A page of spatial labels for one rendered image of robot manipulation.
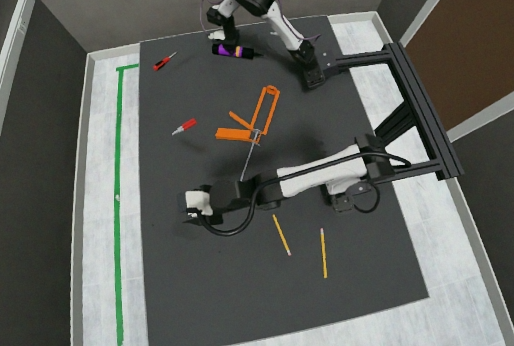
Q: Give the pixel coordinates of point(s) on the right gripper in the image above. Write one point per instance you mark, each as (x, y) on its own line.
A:
(229, 39)

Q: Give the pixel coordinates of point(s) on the red and black screwdriver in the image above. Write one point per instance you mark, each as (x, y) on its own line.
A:
(161, 63)

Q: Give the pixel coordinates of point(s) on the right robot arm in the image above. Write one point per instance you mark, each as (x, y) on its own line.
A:
(299, 48)

